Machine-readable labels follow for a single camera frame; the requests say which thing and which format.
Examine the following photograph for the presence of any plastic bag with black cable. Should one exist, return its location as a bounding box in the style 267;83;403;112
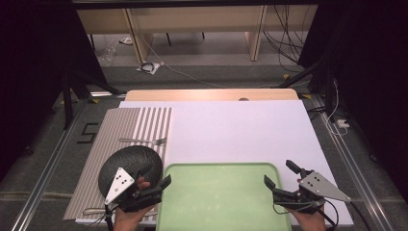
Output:
136;61;161;76

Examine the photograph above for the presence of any white adapter cable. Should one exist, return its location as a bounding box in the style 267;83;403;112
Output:
324;77;349;138

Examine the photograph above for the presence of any silver fork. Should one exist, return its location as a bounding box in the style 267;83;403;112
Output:
118;137;168;146

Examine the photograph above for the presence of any long white floor cable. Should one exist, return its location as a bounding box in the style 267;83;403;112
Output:
140;34;227;90

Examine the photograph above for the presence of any black curtain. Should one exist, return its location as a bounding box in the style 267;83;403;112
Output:
297;0;408;204
0;0;110;182

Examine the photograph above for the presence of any silver knife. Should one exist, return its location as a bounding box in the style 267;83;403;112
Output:
82;207;159;218

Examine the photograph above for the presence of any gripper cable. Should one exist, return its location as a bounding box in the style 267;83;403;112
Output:
272;198;371;231
84;207;114;231

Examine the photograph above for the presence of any person's left hand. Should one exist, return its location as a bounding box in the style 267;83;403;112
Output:
114;177;156;231

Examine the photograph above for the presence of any white board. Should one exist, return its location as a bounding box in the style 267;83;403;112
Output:
75;99;354;227

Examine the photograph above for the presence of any person's right hand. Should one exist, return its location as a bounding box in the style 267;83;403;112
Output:
288;205;327;231

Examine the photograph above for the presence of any black textured plate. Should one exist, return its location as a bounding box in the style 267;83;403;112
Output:
97;144;164;200

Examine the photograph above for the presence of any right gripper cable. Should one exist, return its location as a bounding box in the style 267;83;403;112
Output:
272;198;371;231

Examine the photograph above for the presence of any clear plastic bag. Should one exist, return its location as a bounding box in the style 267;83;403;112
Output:
95;38;119;64

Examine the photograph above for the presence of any beige desk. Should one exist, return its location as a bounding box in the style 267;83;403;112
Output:
76;4;319;64

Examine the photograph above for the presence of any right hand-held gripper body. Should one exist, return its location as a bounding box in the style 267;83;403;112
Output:
272;170;352;215

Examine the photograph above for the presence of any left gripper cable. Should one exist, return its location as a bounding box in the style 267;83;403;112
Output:
84;207;114;231

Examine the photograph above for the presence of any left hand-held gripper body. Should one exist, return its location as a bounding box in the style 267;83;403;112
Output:
104;167;164;214

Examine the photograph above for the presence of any striped grey placemat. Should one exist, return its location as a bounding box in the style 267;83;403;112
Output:
63;107;174;222

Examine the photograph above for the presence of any black metal stand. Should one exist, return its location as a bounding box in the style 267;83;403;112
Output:
61;67;128;130
277;57;339;122

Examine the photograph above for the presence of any aluminium floor rail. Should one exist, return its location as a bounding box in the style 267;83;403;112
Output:
312;94;396;231
11;101;85;231

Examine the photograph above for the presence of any green tray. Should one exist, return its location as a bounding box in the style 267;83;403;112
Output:
156;162;293;231

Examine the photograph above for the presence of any bundle of black cables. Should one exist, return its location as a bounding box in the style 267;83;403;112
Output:
263;4;311;73

